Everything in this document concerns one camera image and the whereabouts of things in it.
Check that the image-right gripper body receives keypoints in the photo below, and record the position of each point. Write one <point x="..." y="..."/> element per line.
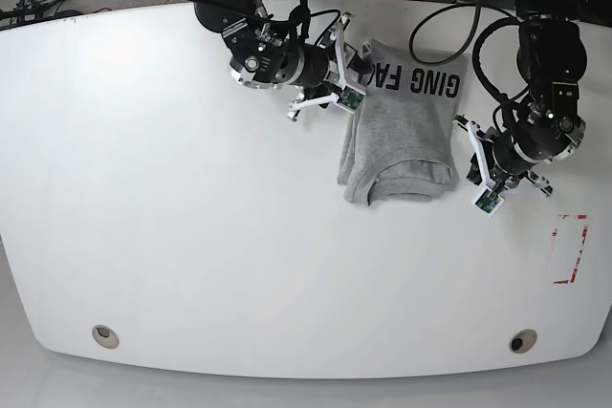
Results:
<point x="502" y="168"/>

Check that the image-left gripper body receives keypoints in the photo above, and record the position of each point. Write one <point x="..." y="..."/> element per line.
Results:
<point x="319" y="70"/>

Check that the grey T-shirt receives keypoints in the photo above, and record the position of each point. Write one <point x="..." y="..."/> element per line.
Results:
<point x="397" y="144"/>

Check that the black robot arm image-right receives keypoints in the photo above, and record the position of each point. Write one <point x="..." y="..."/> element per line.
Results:
<point x="543" y="125"/>

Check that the red tape rectangle marking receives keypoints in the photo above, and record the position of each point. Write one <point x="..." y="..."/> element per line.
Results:
<point x="567" y="244"/>

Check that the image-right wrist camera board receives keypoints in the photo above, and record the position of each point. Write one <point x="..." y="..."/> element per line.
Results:
<point x="488" y="201"/>

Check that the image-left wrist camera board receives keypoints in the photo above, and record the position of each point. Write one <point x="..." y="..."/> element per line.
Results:
<point x="350" y="99"/>

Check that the right table cable grommet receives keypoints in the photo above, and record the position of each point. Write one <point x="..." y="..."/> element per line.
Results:
<point x="523" y="341"/>

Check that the table cable grommet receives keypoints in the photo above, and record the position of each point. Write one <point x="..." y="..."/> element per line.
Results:
<point x="523" y="341"/>
<point x="105" y="337"/>

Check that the left table cable grommet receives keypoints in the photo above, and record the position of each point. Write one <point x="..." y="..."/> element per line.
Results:
<point x="105" y="337"/>

